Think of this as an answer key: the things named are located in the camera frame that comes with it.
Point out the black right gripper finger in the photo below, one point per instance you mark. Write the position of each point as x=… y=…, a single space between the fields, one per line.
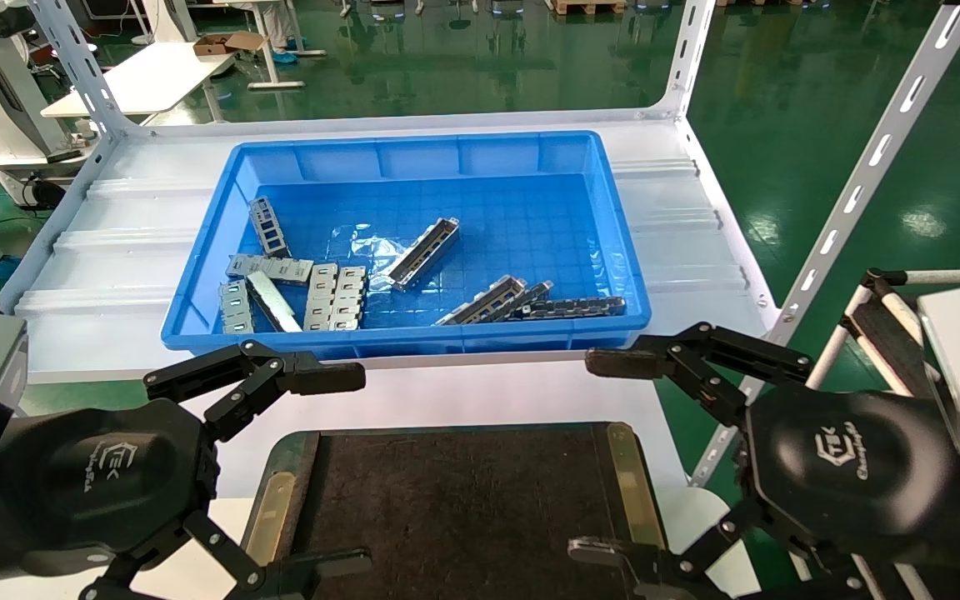
x=630 y=362

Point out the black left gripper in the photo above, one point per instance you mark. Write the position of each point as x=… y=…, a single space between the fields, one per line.
x=97 y=475

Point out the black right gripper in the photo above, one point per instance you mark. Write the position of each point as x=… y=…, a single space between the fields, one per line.
x=855 y=475

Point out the silver long metal housing part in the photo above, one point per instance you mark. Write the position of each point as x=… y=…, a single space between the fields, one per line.
x=484 y=302
x=423 y=252

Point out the dark wheeled robot base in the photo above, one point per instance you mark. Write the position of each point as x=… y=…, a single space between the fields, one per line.
x=388 y=8
x=509 y=7

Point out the dark long metal part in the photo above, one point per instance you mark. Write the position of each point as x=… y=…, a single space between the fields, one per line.
x=530 y=296
x=580 y=307

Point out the black container tray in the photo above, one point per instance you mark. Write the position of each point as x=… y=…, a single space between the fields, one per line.
x=463 y=500

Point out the shiny silver metal part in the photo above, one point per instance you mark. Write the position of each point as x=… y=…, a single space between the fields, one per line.
x=273 y=302

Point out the dark perforated metal part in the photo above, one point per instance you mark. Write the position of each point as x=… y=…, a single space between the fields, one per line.
x=269 y=227

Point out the white metal shelf rack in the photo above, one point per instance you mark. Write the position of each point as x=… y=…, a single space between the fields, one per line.
x=680 y=237

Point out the blue plastic bin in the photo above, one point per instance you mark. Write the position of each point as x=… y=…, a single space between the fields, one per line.
x=513 y=208

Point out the clear plastic film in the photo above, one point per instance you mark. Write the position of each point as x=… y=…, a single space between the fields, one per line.
x=363 y=246

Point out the wooden pallet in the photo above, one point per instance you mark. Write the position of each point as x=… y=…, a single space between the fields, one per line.
x=588 y=7

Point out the person with blue shoe covers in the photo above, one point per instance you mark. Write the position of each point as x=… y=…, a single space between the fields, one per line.
x=284 y=57

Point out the brown cardboard box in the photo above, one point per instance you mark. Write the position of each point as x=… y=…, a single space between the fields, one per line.
x=226 y=43

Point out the white tube cart frame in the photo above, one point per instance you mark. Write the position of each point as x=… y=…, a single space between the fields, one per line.
x=884 y=333

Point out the white desk frame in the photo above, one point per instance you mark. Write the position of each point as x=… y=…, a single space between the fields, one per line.
x=267 y=50

